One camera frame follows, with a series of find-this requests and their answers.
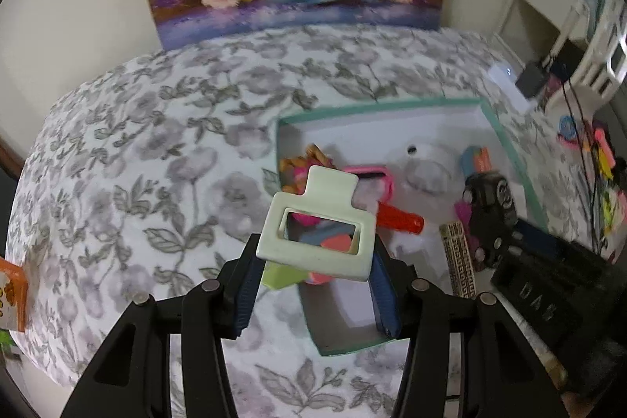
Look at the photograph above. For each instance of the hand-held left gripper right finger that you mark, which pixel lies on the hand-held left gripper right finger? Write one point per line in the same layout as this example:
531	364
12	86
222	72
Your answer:
383	300

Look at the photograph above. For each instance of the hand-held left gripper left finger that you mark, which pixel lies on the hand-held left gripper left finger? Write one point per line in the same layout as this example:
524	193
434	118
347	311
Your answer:
243	300

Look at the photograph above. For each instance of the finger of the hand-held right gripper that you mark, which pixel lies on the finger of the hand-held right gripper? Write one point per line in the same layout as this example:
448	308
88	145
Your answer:
536	234
490	246

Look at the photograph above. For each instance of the gold patterned lighter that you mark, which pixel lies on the gold patterned lighter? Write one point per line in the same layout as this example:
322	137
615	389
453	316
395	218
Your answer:
458	261

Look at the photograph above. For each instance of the green plastic piece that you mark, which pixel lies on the green plastic piece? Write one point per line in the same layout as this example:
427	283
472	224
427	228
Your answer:
279	277

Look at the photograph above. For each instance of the black toy car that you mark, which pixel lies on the black toy car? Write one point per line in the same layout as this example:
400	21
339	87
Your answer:
490	197

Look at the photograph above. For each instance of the cream toy chair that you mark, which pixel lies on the cream toy chair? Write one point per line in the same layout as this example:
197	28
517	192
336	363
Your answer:
318	261

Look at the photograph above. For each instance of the red and white bottle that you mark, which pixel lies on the red and white bottle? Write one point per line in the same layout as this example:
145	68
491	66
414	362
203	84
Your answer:
399	217

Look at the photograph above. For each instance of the orange and blue eraser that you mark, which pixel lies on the orange and blue eraser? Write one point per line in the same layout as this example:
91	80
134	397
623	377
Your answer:
475	158

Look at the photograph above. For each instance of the white wristband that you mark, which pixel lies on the white wristband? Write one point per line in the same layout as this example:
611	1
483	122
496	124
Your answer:
426	168

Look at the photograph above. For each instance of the pink wristband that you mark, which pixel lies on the pink wristband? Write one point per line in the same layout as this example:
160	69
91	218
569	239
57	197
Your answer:
387	183

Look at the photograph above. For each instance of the teal cardboard box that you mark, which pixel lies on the teal cardboard box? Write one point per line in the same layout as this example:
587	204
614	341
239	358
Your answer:
441	124

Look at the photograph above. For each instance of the pink toy dog figure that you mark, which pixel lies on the pink toy dog figure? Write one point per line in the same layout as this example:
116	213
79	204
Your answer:
299	166

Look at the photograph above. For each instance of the pile of colourful toys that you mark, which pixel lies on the pile of colourful toys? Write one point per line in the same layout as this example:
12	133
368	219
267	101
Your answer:
607	158

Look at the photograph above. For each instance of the black power adapter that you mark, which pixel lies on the black power adapter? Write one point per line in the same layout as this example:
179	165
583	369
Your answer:
531	80

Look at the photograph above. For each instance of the floral blanket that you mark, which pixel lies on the floral blanket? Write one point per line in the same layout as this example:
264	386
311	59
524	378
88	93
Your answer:
147	153

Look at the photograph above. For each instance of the white railing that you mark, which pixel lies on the white railing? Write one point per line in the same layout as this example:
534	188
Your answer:
607	50

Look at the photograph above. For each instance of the orange snack packet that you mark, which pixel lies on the orange snack packet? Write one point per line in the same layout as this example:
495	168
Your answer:
12	295

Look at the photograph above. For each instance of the dark wooden cabinet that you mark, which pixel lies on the dark wooden cabinet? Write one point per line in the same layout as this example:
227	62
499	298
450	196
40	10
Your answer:
9	158

